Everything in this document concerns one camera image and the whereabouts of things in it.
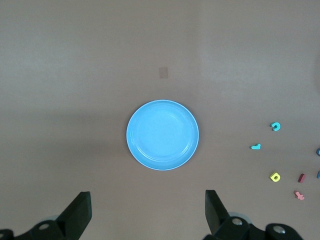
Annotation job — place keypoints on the pink foam letter f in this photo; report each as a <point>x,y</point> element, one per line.
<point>299,195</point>

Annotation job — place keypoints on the teal foam letter r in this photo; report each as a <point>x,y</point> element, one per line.
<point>255,147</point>

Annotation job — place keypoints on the yellow foam letter a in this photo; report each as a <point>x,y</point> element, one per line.
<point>272,176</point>

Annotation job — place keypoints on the blue foam letter m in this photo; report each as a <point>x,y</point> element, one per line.
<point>318,175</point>

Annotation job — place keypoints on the teal foam letter c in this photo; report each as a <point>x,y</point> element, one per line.
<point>277,124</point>

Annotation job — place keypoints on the dark red foam letter l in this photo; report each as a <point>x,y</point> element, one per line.
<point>301,178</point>

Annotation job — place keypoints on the blue plate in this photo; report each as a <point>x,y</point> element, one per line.
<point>162,135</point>

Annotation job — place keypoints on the blue foam letter p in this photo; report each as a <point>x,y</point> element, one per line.
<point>318,151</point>

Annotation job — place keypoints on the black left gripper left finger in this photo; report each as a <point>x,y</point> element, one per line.
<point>72,217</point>

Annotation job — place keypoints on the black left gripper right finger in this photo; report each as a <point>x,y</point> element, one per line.
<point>217,220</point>

